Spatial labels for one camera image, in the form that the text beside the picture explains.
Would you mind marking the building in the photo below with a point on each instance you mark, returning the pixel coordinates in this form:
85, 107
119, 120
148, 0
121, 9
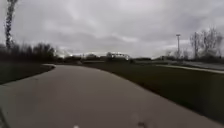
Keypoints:
117, 56

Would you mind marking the grey paved path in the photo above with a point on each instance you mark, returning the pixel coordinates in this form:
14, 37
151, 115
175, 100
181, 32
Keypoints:
83, 96

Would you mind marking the dark grass stretch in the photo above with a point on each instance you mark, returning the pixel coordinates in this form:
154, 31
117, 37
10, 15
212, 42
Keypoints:
173, 86
16, 71

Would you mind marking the pole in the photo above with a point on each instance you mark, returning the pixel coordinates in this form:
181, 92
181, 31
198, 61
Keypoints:
178, 45

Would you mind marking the row of trees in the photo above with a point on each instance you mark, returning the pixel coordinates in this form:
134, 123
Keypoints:
33, 53

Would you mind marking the pale road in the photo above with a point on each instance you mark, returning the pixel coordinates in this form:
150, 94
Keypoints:
193, 68

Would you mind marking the bare trees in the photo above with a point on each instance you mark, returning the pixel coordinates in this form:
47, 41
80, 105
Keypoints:
208, 43

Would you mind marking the tall thin tree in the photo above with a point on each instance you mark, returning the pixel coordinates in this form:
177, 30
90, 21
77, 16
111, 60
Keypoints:
9, 23

